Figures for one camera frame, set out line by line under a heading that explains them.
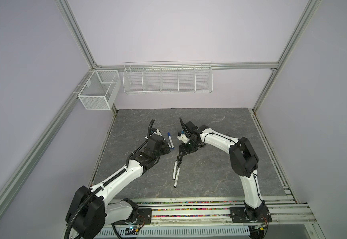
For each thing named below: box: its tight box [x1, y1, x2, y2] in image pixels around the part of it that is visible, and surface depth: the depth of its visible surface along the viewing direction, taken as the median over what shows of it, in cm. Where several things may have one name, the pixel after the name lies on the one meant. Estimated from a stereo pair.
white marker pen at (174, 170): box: [172, 159, 177, 180], surface depth 91 cm
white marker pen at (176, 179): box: [173, 167, 180, 188], surface depth 86 cm
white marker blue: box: [167, 131, 175, 150], surface depth 104 cm
